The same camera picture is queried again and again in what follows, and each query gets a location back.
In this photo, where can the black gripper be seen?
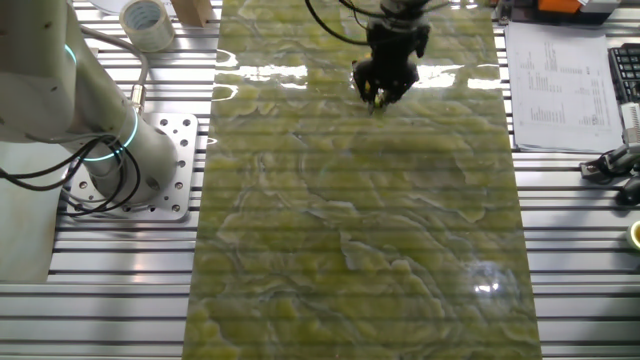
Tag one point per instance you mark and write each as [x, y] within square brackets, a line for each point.
[397, 45]

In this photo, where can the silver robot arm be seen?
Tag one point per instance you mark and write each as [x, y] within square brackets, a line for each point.
[50, 75]

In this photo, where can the green marble pattern mat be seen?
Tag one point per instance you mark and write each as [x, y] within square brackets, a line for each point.
[350, 225]

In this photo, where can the black device box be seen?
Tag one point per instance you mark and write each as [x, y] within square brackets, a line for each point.
[520, 12]

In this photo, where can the printed paper sheet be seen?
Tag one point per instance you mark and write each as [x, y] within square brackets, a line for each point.
[560, 85]

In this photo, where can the orange block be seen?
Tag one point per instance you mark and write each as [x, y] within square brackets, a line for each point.
[560, 5]

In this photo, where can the wooden block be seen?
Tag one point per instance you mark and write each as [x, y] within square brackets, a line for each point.
[192, 12]

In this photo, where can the beige tape roll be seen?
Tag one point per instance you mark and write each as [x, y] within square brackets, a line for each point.
[162, 32]

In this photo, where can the black keyboard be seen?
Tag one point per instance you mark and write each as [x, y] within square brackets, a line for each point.
[627, 70]

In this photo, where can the black clamp tool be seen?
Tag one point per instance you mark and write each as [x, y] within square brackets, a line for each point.
[620, 157]

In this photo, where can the white ribbed adapter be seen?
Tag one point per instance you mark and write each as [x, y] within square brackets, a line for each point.
[631, 122]

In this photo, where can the white disc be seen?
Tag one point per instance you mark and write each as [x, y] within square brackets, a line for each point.
[107, 5]

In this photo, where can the green tape roll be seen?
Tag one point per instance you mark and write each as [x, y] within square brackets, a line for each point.
[636, 235]

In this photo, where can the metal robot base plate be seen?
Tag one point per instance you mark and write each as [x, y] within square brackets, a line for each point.
[175, 165]

